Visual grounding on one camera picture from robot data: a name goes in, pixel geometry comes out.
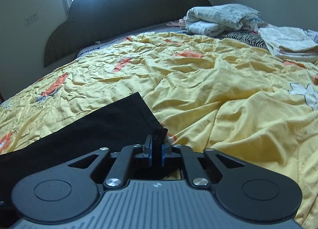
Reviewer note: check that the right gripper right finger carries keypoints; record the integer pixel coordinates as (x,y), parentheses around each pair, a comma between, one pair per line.
(166,153)

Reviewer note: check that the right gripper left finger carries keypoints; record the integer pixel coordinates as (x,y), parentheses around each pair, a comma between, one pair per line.
(147,150)

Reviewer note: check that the black pants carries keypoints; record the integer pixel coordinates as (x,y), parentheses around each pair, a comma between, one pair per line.
(125,122)

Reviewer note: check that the yellow floral bed quilt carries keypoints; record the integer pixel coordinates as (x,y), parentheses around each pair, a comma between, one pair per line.
(223,94)

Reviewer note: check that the grey striped mattress sheet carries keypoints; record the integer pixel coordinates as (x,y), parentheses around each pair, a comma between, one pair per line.
(108,42)

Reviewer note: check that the pink cloth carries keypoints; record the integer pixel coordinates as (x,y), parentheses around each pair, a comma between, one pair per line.
(177,24)

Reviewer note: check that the white printed folded blanket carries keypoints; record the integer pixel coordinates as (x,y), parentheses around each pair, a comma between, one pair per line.
(212,21)

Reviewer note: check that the zebra striped cloth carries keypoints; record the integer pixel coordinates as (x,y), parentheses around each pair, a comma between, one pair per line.
(251,38)

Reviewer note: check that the dark scalloped headboard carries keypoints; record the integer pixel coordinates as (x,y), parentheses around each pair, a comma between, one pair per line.
(97,20)

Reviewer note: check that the cream folded towel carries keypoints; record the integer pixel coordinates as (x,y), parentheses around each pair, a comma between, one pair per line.
(289,43)

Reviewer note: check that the white wall socket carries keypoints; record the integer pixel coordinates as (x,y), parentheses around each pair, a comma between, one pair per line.
(31,19)

